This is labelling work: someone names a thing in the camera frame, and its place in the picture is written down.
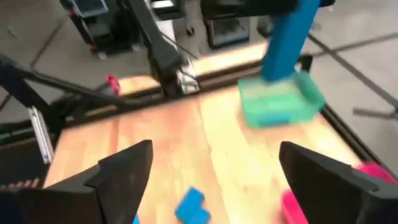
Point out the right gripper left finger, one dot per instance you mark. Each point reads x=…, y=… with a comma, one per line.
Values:
x=118, y=193

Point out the red plastic bin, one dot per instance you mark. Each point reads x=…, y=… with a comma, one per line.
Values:
x=292, y=211

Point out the teal plastic bin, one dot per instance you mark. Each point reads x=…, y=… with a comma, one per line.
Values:
x=280, y=102

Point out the black aluminium table frame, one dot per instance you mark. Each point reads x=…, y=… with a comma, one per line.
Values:
x=9, y=74

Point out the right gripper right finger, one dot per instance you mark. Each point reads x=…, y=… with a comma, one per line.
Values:
x=326, y=199

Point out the silver metal bracket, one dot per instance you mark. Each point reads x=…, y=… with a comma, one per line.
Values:
x=40, y=133
x=189, y=77

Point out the blue screen device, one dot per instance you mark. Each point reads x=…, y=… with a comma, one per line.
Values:
x=90, y=7

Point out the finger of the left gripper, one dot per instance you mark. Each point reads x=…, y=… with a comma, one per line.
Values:
x=327, y=3
x=236, y=7

